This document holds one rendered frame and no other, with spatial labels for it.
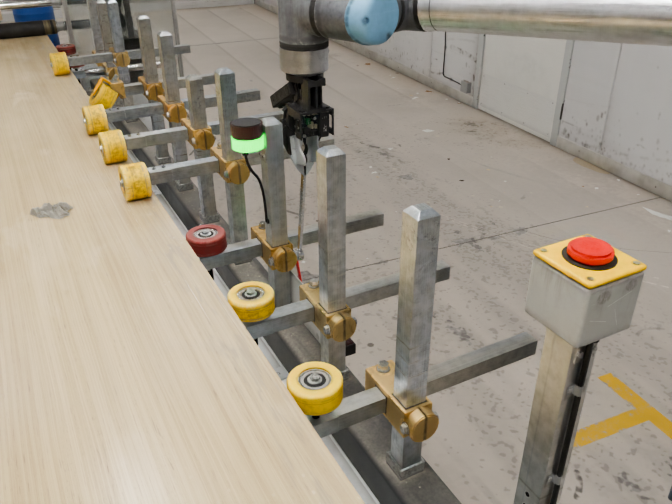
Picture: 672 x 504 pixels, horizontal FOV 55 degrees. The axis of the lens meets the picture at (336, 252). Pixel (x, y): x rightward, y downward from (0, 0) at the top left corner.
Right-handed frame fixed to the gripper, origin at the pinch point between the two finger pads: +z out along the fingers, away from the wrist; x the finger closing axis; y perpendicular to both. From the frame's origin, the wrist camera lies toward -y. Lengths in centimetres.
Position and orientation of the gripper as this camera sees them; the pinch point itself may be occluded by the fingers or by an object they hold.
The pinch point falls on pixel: (302, 167)
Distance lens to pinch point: 133.9
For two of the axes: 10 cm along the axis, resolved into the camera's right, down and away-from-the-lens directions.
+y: 4.7, 4.3, -7.7
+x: 8.9, -2.3, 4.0
